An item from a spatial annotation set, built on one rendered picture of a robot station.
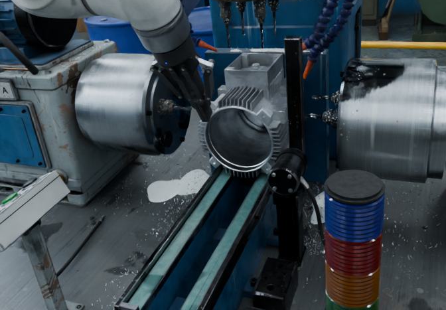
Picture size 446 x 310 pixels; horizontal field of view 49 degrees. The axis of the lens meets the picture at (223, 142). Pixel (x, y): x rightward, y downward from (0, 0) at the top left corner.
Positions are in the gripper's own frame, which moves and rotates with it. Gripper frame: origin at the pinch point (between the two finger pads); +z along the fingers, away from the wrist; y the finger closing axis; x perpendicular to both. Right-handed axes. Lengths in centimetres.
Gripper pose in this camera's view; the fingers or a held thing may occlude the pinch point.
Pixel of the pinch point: (202, 107)
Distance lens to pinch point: 102.1
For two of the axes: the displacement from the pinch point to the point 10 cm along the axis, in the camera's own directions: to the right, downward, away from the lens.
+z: 2.7, 5.4, 8.0
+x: -2.6, 8.4, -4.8
